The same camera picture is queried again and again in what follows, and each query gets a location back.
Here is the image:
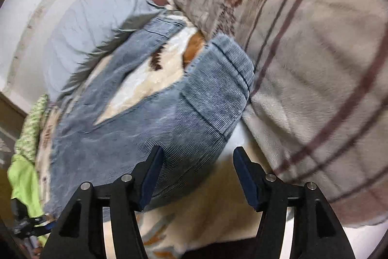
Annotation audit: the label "light blue pillow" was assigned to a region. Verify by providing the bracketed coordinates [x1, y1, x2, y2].
[42, 0, 166, 96]

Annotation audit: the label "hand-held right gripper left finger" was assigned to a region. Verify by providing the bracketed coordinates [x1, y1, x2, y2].
[39, 146, 164, 259]

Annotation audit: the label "beige striped quilt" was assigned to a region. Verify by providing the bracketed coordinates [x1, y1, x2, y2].
[165, 0, 388, 227]

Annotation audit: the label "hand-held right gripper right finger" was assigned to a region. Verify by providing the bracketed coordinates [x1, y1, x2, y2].
[233, 146, 356, 259]

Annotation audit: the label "cream leaf-print blanket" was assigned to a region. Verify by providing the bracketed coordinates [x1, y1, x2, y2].
[35, 27, 294, 259]

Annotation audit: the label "bright green cloth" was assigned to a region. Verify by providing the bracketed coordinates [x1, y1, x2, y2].
[7, 153, 43, 218]

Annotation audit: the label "green floral cloth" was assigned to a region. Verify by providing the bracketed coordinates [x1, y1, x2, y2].
[15, 93, 49, 163]

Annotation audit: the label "dark denim jeans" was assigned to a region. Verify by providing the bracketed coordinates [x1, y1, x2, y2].
[42, 18, 255, 222]

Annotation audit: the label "brown wooden furniture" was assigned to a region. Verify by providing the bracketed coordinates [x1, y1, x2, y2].
[0, 92, 28, 127]

